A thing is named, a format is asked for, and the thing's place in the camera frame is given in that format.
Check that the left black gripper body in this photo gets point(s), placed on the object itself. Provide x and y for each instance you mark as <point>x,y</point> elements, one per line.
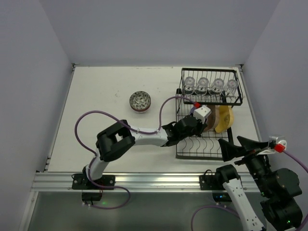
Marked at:
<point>200,125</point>

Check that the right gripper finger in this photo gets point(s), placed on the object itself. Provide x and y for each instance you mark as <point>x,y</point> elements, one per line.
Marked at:
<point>249,144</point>
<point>230,151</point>

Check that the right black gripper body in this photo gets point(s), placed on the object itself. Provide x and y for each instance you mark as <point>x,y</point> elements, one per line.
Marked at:
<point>247,157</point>

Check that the brown plate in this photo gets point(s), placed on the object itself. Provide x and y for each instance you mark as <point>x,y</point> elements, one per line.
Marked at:
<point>213,118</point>

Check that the green leaf bowl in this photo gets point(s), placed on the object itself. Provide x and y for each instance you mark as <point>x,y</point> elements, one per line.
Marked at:
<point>140,99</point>

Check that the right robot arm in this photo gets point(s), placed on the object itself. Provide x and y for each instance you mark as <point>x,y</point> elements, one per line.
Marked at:
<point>279,187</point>

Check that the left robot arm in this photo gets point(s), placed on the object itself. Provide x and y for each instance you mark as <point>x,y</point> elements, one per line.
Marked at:
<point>113,142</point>

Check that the yellow plate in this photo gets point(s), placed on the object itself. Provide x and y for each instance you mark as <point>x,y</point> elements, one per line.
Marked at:
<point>226,118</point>

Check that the clear glass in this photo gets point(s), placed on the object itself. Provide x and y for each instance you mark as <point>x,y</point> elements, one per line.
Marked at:
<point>189,85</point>
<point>202,86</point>
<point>217,86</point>
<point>231,87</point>

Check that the right black controller box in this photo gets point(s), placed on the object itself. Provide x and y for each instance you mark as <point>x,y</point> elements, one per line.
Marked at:
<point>221,197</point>

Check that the black controller box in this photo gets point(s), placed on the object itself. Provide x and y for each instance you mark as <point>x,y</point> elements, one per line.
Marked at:
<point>221,197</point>
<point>90,198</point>

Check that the left black controller box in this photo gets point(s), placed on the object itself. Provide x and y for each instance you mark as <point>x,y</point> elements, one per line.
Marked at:
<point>90,198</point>

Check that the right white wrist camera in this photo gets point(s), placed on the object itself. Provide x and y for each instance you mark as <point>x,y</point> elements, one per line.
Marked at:
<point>276,144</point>

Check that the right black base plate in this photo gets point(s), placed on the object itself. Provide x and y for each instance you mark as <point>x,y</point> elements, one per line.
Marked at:
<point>208,181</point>

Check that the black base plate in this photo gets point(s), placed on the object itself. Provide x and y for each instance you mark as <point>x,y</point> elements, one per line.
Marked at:
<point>81,182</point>
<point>208,181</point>

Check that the black wire dish rack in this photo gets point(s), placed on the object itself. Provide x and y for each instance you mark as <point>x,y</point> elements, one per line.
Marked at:
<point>207,146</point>

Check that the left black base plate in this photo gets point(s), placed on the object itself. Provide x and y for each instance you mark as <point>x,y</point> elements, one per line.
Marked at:
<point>81,182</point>

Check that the aluminium mounting rail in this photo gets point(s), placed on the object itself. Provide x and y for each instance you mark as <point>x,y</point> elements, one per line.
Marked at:
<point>134,182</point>

